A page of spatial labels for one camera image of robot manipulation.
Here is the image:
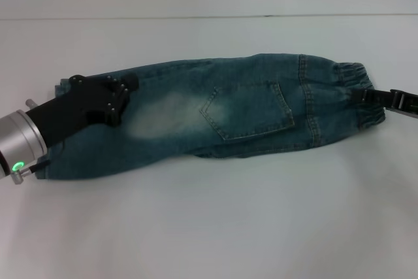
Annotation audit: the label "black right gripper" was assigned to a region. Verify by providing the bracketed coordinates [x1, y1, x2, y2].
[353, 86, 418, 116]

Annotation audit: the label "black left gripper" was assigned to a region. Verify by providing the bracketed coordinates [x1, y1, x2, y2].
[25, 74, 140, 145]

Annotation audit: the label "blue washed denim shorts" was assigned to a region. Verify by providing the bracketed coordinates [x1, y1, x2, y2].
[34, 52, 388, 182]

